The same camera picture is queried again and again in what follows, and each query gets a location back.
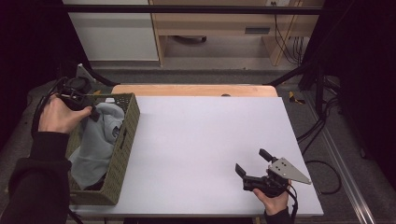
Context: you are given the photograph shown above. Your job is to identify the olive woven basket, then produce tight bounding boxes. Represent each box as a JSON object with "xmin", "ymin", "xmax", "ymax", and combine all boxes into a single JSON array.
[{"xmin": 64, "ymin": 92, "xmax": 141, "ymax": 206}]

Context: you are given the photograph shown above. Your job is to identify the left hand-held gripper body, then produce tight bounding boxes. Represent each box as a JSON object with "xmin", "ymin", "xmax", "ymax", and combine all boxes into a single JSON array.
[{"xmin": 58, "ymin": 63, "xmax": 96, "ymax": 111}]

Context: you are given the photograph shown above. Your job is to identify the light grey garment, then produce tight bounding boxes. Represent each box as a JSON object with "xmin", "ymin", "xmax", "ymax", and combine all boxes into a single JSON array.
[{"xmin": 68, "ymin": 102, "xmax": 126, "ymax": 190}]

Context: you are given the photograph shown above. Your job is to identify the yellow and black tool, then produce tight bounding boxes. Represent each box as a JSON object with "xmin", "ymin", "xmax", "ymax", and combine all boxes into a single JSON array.
[{"xmin": 288, "ymin": 91, "xmax": 306, "ymax": 105}]

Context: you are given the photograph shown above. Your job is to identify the black floor cable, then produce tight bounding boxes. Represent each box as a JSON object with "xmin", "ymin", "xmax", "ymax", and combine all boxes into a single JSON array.
[{"xmin": 295, "ymin": 94, "xmax": 343, "ymax": 196}]

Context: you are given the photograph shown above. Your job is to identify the hanging black cables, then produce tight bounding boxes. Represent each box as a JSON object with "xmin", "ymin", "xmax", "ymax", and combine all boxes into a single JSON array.
[{"xmin": 273, "ymin": 14, "xmax": 304, "ymax": 65}]

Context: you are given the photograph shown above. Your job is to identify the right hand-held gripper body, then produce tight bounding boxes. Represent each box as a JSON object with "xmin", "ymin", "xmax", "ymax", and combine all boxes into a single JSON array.
[{"xmin": 242, "ymin": 157, "xmax": 312, "ymax": 199}]

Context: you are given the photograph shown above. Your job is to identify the white cabinet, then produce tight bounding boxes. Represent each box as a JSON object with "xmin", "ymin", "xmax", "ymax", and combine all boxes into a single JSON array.
[{"xmin": 62, "ymin": 0, "xmax": 160, "ymax": 62}]

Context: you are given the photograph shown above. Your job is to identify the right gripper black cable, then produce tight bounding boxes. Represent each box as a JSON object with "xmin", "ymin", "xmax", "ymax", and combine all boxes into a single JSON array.
[{"xmin": 287, "ymin": 184, "xmax": 300, "ymax": 224}]

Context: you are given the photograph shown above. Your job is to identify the dark cloth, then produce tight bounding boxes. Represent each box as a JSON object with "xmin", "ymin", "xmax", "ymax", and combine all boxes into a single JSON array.
[{"xmin": 83, "ymin": 174, "xmax": 110, "ymax": 191}]

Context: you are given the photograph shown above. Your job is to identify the person's right hand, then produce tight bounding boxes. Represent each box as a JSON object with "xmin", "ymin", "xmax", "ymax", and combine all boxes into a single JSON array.
[{"xmin": 252, "ymin": 181, "xmax": 292, "ymax": 217}]

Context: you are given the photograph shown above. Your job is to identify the metal floor rail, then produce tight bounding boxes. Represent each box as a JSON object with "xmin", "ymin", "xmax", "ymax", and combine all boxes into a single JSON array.
[{"xmin": 303, "ymin": 91, "xmax": 378, "ymax": 224}]

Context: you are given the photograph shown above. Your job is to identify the black stand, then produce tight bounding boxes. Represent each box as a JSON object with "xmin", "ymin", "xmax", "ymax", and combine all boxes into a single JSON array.
[{"xmin": 266, "ymin": 59, "xmax": 331, "ymax": 117}]

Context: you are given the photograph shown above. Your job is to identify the wooden desk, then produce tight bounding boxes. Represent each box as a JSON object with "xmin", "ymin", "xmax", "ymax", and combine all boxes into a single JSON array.
[{"xmin": 148, "ymin": 0, "xmax": 325, "ymax": 67}]

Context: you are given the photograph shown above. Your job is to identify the person's left hand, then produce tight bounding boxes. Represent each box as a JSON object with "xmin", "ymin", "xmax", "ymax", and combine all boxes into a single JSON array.
[{"xmin": 37, "ymin": 93, "xmax": 93, "ymax": 135}]

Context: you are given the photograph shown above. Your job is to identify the black frame bar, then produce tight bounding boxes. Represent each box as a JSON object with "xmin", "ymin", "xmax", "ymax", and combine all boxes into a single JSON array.
[{"xmin": 61, "ymin": 4, "xmax": 325, "ymax": 15}]

